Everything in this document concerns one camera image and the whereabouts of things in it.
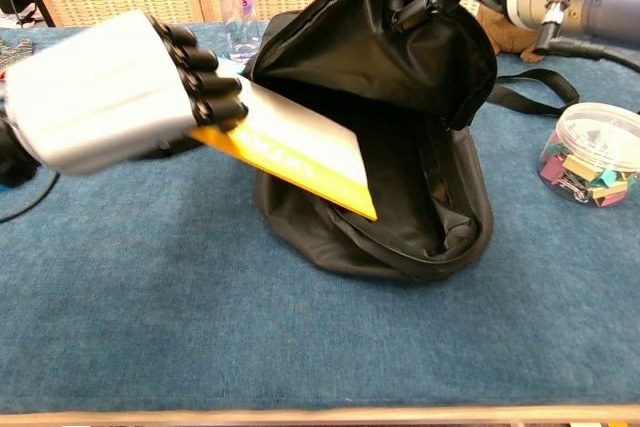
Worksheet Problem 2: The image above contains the brown capybara plush toy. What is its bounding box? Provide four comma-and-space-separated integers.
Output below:
473, 0, 547, 64

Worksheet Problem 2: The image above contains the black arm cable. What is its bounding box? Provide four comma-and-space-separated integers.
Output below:
535, 0, 640, 73
0, 170, 61, 225

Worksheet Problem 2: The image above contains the blue table cloth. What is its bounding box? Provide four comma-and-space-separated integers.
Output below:
0, 11, 640, 416

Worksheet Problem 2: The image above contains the clear plastic water bottle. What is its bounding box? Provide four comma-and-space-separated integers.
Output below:
213, 0, 265, 64

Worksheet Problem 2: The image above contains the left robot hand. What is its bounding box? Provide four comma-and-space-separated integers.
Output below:
2, 9, 250, 177

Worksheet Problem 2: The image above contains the black fabric bag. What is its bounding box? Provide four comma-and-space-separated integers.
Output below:
248, 0, 581, 282

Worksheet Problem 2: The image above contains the yellow and white book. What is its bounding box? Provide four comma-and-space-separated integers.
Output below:
189, 77, 379, 222

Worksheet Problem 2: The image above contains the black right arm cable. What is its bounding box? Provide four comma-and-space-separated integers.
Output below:
535, 0, 640, 73

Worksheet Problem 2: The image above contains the grey work glove orange cuff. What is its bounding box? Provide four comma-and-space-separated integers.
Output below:
0, 38, 37, 69

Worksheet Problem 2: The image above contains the clear jar of binder clips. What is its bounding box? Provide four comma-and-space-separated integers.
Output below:
537, 102, 640, 210

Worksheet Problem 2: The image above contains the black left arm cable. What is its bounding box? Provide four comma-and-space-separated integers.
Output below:
0, 170, 61, 225

